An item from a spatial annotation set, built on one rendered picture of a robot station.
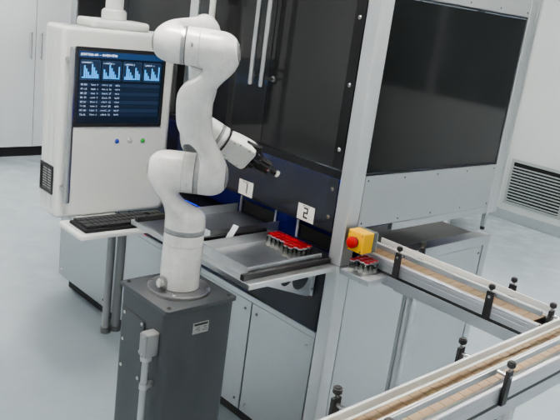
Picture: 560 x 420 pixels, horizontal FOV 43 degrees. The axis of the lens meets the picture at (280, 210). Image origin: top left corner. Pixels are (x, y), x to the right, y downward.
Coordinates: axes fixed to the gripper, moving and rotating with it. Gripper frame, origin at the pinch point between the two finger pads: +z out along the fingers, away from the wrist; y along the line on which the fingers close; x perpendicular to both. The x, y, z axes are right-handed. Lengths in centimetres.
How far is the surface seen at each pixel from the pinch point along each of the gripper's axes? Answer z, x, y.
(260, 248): 19.1, -5.8, -29.7
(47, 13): -136, 374, -328
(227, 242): 7.4, -8.4, -32.8
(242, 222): 16, 18, -49
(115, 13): -67, 63, -32
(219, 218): 8, 17, -53
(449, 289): 67, -20, 16
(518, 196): 325, 358, -180
